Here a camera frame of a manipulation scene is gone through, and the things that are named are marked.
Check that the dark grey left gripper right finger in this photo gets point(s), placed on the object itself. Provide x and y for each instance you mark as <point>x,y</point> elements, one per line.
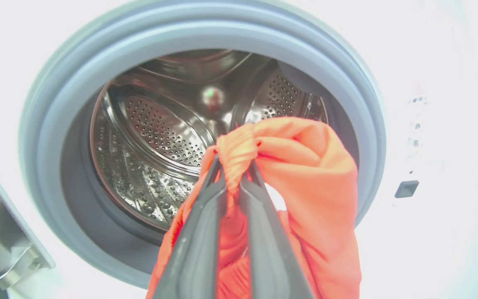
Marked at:
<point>270,249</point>

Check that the white washing machine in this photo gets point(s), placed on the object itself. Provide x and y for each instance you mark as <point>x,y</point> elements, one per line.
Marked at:
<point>430,104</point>

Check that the steel perforated drum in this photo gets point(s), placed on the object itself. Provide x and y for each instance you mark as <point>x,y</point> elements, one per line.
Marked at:
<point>156,141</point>

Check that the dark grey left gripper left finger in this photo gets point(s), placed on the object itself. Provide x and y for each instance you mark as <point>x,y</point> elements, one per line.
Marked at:
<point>195,245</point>

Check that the orange garment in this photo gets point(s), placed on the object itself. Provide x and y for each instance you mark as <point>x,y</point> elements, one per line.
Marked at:
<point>318,182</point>

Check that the metal door hinge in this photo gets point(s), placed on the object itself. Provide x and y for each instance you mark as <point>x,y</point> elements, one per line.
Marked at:
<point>2,236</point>

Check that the grey rubber door gasket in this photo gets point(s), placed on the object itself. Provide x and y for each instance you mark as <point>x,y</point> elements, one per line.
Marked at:
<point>77,104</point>

